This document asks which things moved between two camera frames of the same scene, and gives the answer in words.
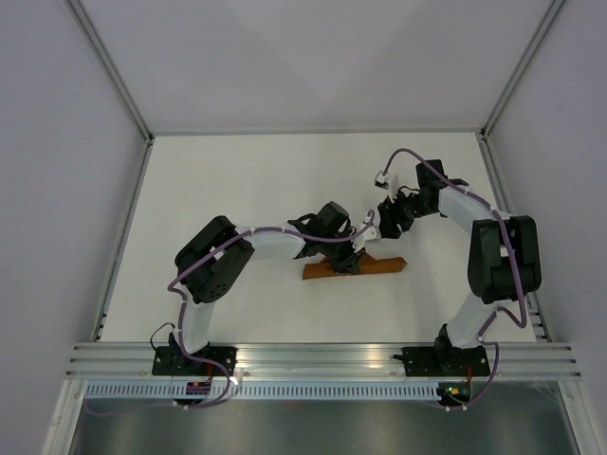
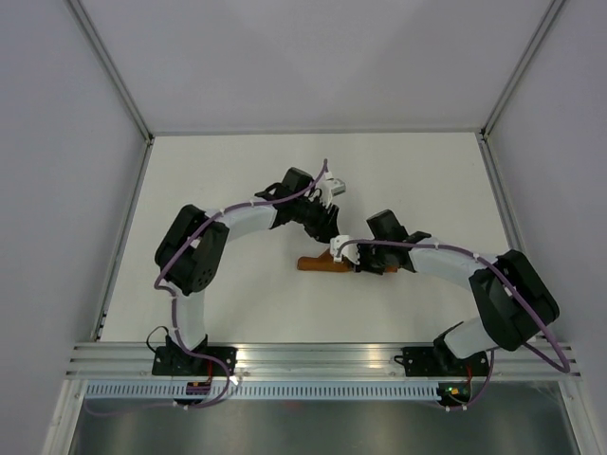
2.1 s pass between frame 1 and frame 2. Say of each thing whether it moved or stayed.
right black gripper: moved
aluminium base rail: stayed
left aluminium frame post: stayed
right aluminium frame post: stayed
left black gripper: moved
